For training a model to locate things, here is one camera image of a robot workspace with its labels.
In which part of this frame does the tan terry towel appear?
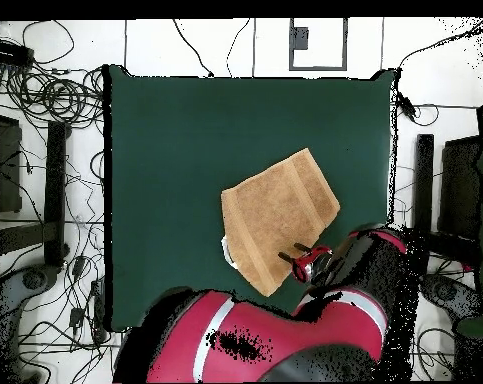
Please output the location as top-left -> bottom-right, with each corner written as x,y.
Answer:
219,147 -> 341,298

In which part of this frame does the grey office chair base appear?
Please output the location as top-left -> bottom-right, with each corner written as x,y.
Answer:
418,272 -> 483,321
0,265 -> 60,383

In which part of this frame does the dark green table cloth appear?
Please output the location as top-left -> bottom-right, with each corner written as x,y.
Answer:
103,63 -> 398,333

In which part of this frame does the black box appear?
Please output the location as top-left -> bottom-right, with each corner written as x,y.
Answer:
438,136 -> 482,241
0,113 -> 23,214

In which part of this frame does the black power strip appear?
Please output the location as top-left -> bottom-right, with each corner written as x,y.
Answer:
0,38 -> 35,67

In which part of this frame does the black stand frame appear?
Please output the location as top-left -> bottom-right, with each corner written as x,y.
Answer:
409,133 -> 482,275
0,120 -> 70,268

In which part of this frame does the black cable with plug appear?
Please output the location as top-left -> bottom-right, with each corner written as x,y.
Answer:
171,18 -> 215,78

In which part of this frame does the grey floor hatch frame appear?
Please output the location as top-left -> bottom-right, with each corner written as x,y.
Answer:
288,17 -> 349,72

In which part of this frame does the tangle of black cables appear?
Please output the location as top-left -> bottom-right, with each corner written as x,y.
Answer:
0,63 -> 106,129

